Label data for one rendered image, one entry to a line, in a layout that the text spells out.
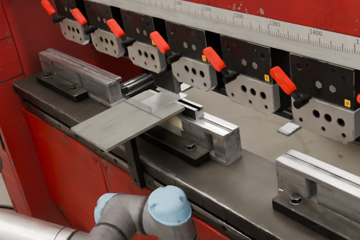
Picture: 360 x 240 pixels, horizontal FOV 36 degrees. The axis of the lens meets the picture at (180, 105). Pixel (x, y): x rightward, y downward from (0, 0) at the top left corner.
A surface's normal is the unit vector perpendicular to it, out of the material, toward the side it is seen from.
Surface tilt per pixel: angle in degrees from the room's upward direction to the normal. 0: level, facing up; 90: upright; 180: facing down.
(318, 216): 0
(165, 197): 5
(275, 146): 0
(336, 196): 90
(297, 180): 90
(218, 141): 90
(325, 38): 90
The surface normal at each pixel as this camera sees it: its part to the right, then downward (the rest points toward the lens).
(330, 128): -0.76, 0.40
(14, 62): 0.64, 0.27
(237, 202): -0.15, -0.88
